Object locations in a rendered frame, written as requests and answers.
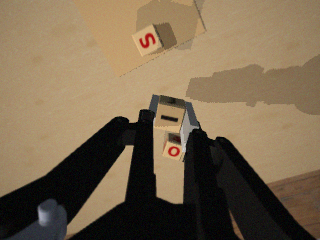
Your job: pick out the cream letter block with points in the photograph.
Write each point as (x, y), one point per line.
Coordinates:
(148, 40)
(170, 113)
(172, 147)

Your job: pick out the tan square mat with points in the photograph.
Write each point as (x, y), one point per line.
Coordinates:
(112, 23)

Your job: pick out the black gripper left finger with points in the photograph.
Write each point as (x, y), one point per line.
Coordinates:
(42, 209)

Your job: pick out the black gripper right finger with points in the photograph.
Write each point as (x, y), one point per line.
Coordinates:
(257, 212)

